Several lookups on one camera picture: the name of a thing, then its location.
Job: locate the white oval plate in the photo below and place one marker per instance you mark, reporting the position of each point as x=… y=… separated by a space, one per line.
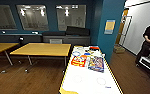
x=79 y=48

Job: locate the dark long sofa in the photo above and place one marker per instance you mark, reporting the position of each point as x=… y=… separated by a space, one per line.
x=74 y=37

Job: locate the orange round disc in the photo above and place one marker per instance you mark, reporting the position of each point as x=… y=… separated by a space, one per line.
x=87 y=53

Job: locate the red cereal box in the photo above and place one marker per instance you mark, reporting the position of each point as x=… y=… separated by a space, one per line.
x=79 y=61

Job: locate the purple snack box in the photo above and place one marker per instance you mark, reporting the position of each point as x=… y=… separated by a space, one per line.
x=96 y=64

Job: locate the interior glass window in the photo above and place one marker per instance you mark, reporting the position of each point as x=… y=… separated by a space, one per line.
x=32 y=16
x=71 y=16
x=2 y=16

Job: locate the wooden yellow table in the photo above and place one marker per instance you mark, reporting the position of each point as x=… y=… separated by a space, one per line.
x=44 y=49
x=4 y=46

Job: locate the white illuminated table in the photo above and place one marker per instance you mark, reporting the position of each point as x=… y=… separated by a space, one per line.
x=89 y=83

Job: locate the cardboard box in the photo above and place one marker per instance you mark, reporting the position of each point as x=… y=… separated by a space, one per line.
x=119 y=49

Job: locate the black wheeled cart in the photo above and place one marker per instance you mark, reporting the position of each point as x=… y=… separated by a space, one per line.
x=149 y=61

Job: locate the beige framed wall notice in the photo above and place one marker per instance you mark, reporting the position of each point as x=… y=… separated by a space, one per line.
x=109 y=27

